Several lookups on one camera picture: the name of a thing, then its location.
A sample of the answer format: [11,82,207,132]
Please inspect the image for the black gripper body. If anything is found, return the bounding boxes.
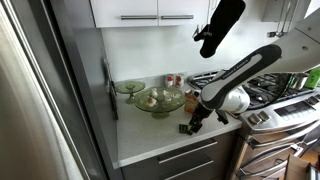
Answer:
[194,102,214,125]

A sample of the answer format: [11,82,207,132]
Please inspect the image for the small green block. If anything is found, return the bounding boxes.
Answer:
[178,123,194,136]

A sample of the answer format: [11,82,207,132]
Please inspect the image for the orange sachet pack box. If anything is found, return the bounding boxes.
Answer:
[183,89,201,114]

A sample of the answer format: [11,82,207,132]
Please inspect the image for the grey kitchen drawer front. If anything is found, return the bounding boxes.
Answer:
[121,151,234,180]
[120,130,238,169]

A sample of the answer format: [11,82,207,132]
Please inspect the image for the white garlic bulb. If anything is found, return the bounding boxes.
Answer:
[149,87,159,99]
[144,96,157,108]
[162,89,174,102]

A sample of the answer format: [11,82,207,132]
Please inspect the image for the red and white tin can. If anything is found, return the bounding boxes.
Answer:
[164,73,175,89]
[174,72,186,89]

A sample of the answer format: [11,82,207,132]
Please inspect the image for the silver range knob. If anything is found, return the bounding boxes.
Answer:
[258,110,272,122]
[305,95,319,106]
[249,113,263,125]

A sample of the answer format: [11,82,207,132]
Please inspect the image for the stainless steel gas range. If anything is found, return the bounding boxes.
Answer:
[187,69,320,180]

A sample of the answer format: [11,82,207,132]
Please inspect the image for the black cast iron stove grate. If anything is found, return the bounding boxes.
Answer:
[189,70,314,111]

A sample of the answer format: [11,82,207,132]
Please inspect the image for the small green glass cake stand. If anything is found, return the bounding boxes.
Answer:
[114,80,147,105]

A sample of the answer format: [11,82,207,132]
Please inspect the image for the steel cooking pot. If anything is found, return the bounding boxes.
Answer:
[292,73,309,91]

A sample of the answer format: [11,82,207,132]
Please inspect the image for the wooden board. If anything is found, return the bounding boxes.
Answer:
[284,154,313,180]

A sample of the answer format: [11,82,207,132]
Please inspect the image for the narrow white cabinet door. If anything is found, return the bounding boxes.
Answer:
[157,0,211,27]

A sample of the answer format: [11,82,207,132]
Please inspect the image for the green bottle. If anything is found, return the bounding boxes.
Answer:
[304,67,320,89]

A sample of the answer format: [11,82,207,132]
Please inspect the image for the hanging steel spoon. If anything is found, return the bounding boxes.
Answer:
[280,0,294,35]

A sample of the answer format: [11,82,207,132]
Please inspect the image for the wide white cabinet door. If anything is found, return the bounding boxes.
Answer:
[89,0,159,29]

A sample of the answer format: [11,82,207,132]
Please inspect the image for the stainless steel refrigerator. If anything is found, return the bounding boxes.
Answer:
[0,0,123,180]

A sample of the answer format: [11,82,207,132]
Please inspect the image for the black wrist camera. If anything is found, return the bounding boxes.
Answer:
[215,109,230,126]

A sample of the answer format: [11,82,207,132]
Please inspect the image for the steel drawer bar handle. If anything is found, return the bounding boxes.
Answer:
[163,159,215,180]
[157,140,218,165]

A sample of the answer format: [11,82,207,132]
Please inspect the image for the steel range drawer handle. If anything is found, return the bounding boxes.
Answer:
[235,141,320,178]

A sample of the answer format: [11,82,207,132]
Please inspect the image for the steel oven door handle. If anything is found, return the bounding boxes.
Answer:
[248,120,320,150]

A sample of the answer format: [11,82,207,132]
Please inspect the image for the steel cabinet bar handle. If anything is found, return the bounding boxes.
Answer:
[119,14,158,21]
[160,14,195,21]

